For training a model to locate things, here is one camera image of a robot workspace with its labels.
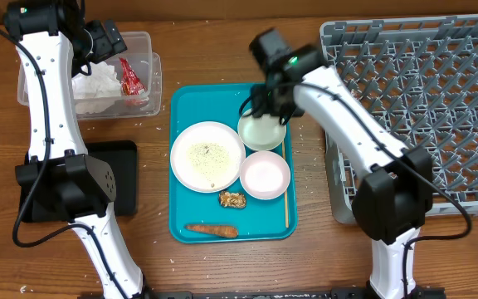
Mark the large white plate with rice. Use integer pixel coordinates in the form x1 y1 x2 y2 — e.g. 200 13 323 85
169 121 246 193

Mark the white tissue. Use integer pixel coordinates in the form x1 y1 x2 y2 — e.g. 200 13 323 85
72 62 121 99
76 100 115 115

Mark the teal plastic serving tray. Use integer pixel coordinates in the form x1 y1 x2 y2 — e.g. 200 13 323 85
169 83 298 244

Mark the carrot piece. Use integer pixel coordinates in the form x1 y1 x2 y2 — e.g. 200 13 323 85
185 224 238 238

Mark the clear plastic waste bin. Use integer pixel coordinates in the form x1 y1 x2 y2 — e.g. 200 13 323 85
17 32 162 126

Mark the small white bowl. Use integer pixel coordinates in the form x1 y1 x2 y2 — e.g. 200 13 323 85
239 151 291 200

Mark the wooden chopstick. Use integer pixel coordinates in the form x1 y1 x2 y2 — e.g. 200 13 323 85
281 140 290 228

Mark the black plastic tray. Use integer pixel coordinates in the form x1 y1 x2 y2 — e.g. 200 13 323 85
15 140 138 223

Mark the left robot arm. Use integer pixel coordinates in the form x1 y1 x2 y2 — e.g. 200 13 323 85
3 1 152 298

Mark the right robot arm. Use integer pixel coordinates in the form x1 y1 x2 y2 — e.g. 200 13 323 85
248 29 433 298

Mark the brown cardboard backdrop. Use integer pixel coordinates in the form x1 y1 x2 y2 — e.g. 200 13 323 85
0 0 478 26

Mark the red snack wrapper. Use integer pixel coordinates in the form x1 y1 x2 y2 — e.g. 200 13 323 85
119 57 148 107

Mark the grey dishwasher rack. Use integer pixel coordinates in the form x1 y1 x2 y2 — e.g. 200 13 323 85
319 14 478 216

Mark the walnut food scrap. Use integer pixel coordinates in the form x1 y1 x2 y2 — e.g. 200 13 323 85
218 190 246 209

